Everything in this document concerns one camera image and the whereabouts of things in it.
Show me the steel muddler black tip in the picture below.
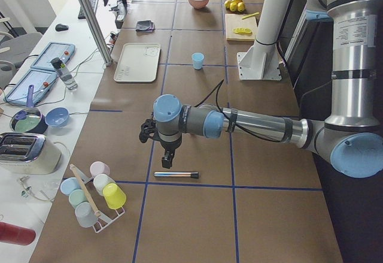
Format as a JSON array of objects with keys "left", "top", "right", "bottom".
[{"left": 153, "top": 171, "right": 200, "bottom": 180}]

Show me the blue teach pendant tablet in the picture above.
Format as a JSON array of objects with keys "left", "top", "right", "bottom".
[
  {"left": 2, "top": 68, "right": 58, "bottom": 107},
  {"left": 31, "top": 42, "right": 75, "bottom": 71}
]

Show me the white plastic cup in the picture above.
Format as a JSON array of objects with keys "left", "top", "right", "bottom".
[{"left": 93, "top": 173, "right": 115, "bottom": 196}]

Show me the white wire cup rack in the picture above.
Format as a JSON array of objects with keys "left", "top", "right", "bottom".
[{"left": 69, "top": 164, "right": 126, "bottom": 234}]

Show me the grey plastic cup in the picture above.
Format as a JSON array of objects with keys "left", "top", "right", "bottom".
[{"left": 75, "top": 202, "right": 98, "bottom": 228}]

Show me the red cylinder bottle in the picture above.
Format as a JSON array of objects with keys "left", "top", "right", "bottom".
[{"left": 0, "top": 222, "right": 36, "bottom": 246}]

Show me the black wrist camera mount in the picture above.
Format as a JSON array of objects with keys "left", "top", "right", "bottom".
[{"left": 139, "top": 119, "right": 160, "bottom": 143}]

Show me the cream bear serving tray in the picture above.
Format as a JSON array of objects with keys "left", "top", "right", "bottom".
[{"left": 114, "top": 43, "right": 161, "bottom": 83}]

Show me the yellow plastic cup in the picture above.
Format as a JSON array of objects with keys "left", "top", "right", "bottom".
[{"left": 103, "top": 183, "right": 127, "bottom": 210}]

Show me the clear water bottle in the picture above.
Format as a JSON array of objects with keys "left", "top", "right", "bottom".
[{"left": 50, "top": 58, "right": 78, "bottom": 90}]

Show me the cream toaster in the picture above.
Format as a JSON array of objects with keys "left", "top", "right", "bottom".
[{"left": 1, "top": 132, "right": 61, "bottom": 175}]

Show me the grey folded cloth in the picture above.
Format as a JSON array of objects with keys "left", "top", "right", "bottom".
[{"left": 135, "top": 20, "right": 151, "bottom": 32}]

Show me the dark saucepan purple handle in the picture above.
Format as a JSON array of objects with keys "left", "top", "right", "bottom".
[{"left": 10, "top": 84, "right": 48, "bottom": 134}]

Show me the pink plastic cup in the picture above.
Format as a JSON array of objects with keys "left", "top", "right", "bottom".
[{"left": 90, "top": 161, "right": 111, "bottom": 177}]

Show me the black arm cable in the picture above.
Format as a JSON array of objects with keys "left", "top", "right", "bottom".
[{"left": 193, "top": 78, "right": 285, "bottom": 141}]

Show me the bamboo cutting board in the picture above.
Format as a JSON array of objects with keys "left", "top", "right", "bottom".
[{"left": 225, "top": 14, "right": 257, "bottom": 41}]

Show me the black computer mouse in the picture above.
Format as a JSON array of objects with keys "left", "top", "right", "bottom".
[{"left": 55, "top": 24, "right": 69, "bottom": 32}]

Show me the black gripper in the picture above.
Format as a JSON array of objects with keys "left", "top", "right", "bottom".
[{"left": 158, "top": 132, "right": 182, "bottom": 168}]

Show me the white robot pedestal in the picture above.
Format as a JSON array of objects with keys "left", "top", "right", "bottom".
[{"left": 237, "top": 0, "right": 290, "bottom": 80}]

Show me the yellow-green plastic knife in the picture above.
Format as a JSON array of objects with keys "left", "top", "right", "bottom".
[{"left": 241, "top": 12, "right": 260, "bottom": 20}]

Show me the aluminium frame post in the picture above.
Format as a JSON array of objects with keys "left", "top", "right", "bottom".
[{"left": 78, "top": 0, "right": 113, "bottom": 66}]

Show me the purple folded cloth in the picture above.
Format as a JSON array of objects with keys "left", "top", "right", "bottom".
[{"left": 148, "top": 21, "right": 156, "bottom": 32}]

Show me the light blue plastic cup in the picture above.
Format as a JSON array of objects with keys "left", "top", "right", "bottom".
[{"left": 191, "top": 52, "right": 205, "bottom": 70}]

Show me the blue bowl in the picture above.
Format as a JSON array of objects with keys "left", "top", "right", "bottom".
[{"left": 45, "top": 107, "right": 69, "bottom": 128}]

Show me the black keyboard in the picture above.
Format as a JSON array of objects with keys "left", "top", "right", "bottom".
[{"left": 78, "top": 0, "right": 100, "bottom": 20}]

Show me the mint green plastic cup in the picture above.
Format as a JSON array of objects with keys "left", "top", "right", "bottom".
[{"left": 68, "top": 189, "right": 87, "bottom": 209}]

